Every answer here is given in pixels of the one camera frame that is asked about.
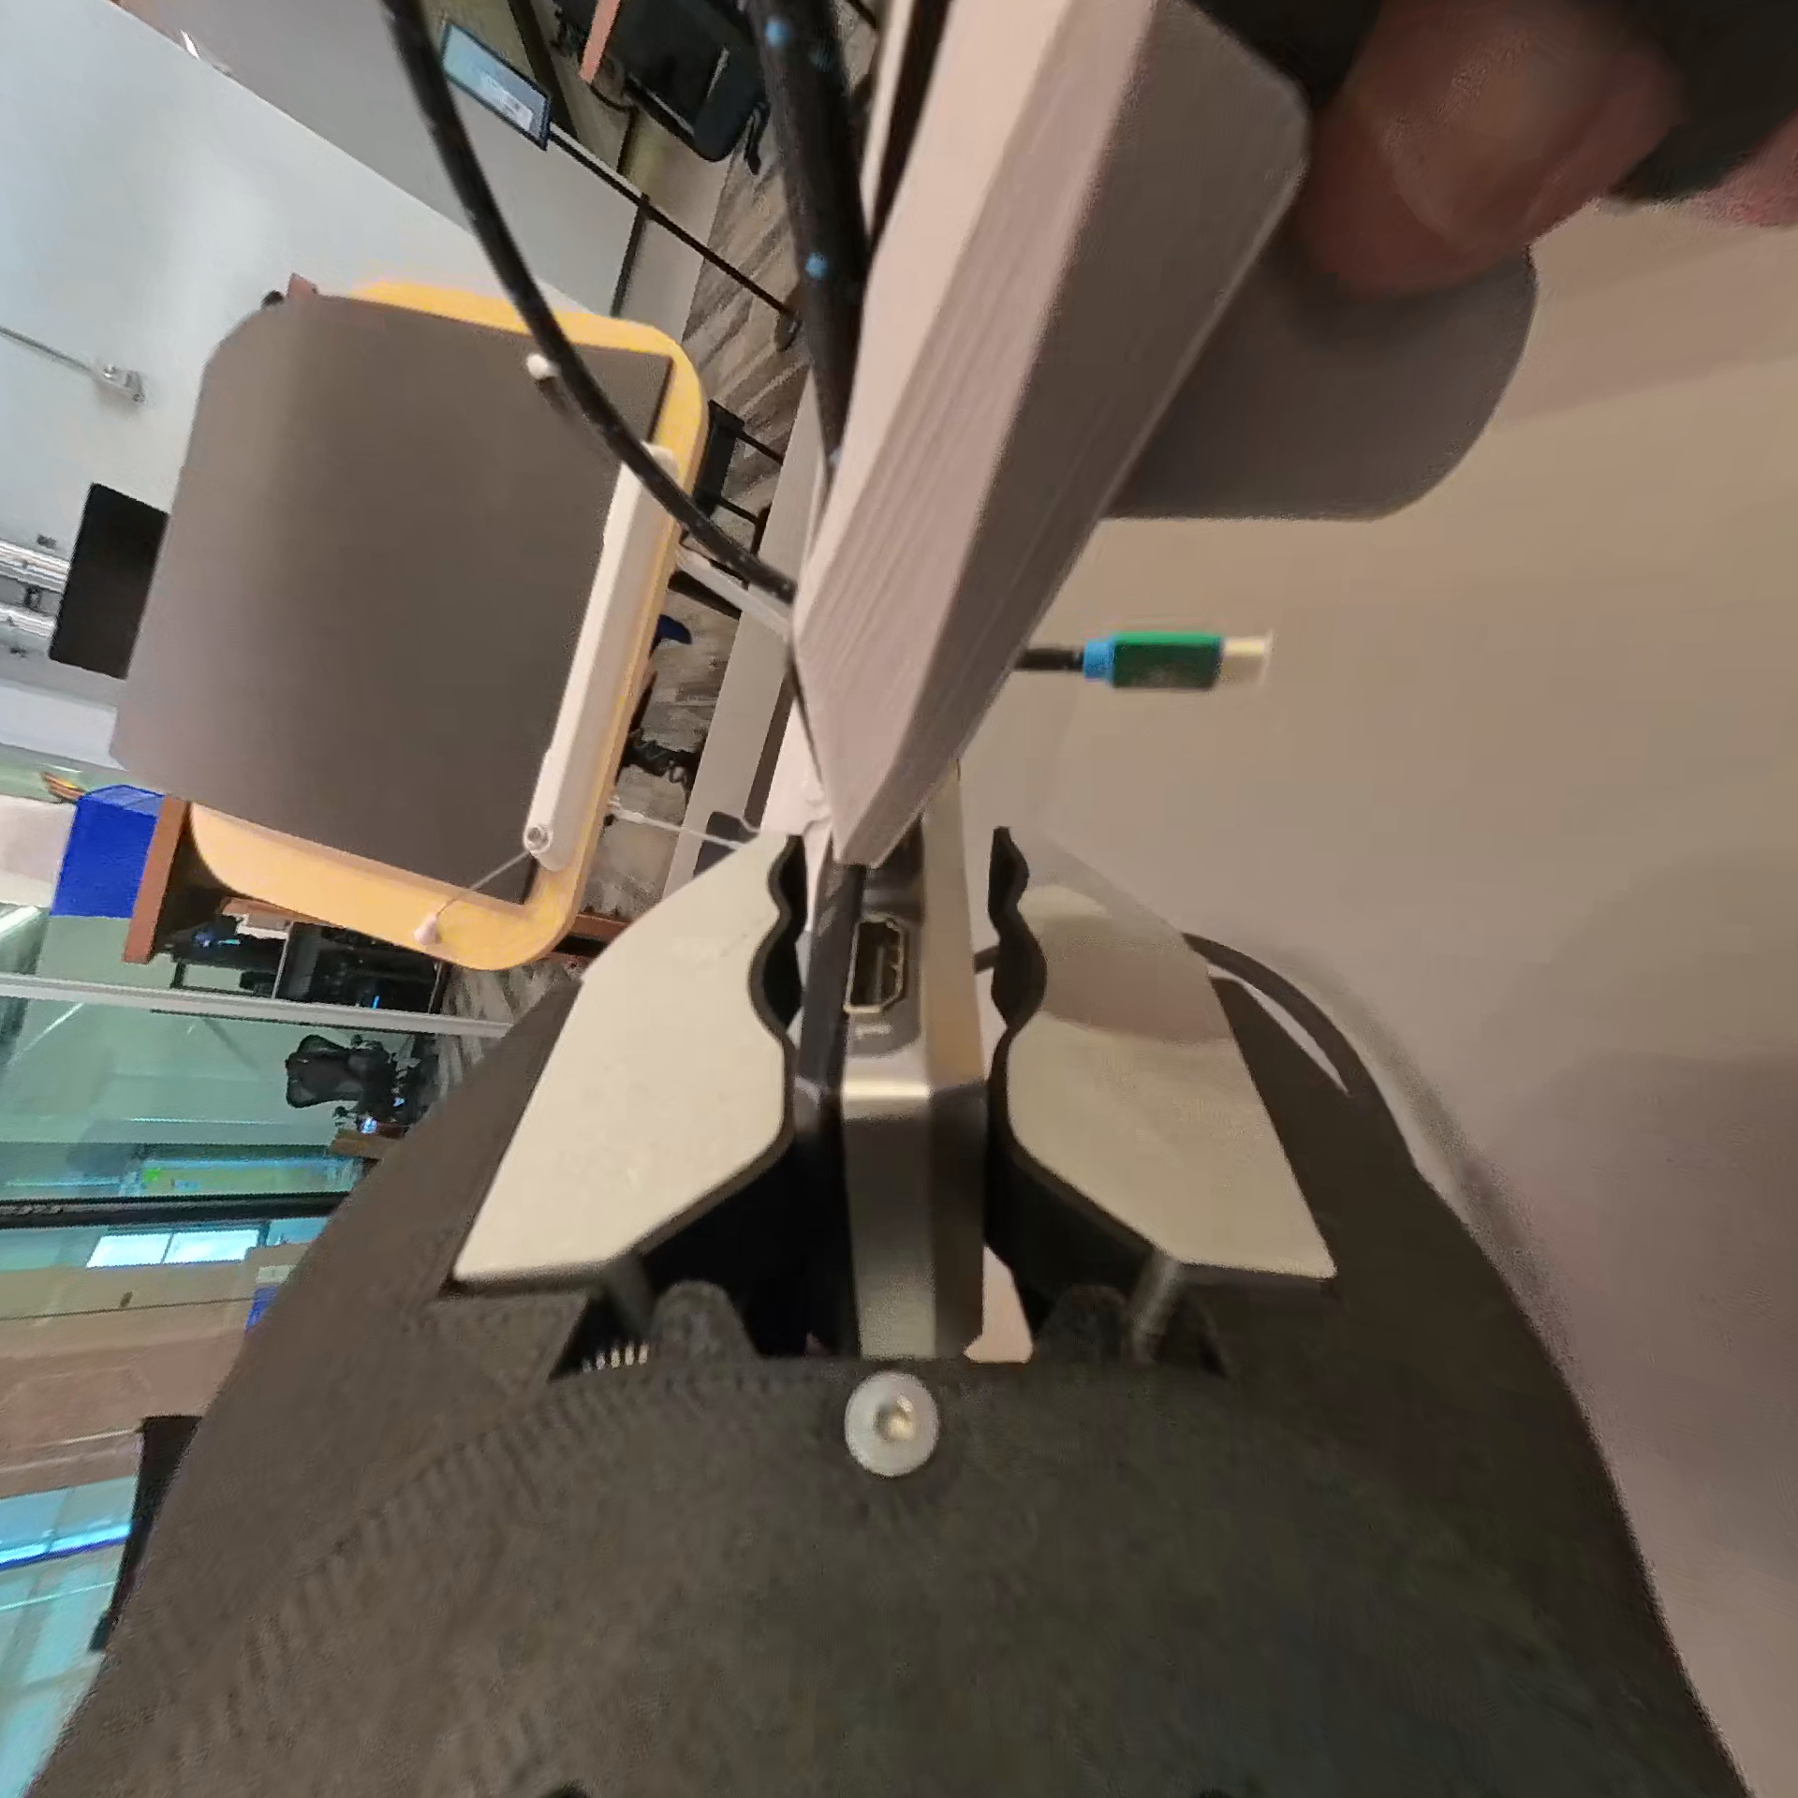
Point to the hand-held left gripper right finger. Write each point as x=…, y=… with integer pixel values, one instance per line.
x=1167, y=1124

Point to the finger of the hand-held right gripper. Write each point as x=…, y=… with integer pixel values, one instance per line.
x=1012, y=365

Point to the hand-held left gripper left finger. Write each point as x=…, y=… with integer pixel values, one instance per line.
x=633, y=1124

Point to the black hdmi adapter box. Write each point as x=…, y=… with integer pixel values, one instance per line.
x=905, y=1180

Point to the person's right hand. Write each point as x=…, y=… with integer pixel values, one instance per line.
x=1489, y=169

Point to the blue storage bin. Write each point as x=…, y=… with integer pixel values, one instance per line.
x=113, y=843

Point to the wooden rimmed black panel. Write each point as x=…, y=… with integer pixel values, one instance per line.
x=365, y=562

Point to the black flat monitor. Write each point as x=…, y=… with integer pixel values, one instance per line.
x=107, y=577

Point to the white bracket bar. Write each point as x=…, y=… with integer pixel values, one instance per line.
x=605, y=674

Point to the small framed wall screen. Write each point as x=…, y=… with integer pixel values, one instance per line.
x=500, y=84

